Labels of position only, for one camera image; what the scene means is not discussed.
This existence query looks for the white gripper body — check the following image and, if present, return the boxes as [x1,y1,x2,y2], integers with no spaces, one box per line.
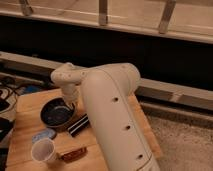
[61,84,79,108]

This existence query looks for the dark ceramic bowl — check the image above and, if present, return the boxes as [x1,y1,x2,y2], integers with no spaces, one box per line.
[40,98,76,128]

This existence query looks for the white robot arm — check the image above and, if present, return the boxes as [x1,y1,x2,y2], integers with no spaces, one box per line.
[51,63,160,171]

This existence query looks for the black white striped box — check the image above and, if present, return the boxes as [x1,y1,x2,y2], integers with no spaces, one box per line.
[67,114,89,137]

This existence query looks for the blue flat object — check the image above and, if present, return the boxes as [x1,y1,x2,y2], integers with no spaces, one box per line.
[32,128,56,143]

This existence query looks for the brown snack bar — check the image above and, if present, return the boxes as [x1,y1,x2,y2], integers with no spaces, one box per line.
[61,147,87,162]

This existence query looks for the white paper cup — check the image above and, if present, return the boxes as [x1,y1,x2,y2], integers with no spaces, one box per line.
[31,138,58,164]

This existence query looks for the black cables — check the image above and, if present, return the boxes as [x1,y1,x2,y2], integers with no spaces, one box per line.
[0,76,26,113]

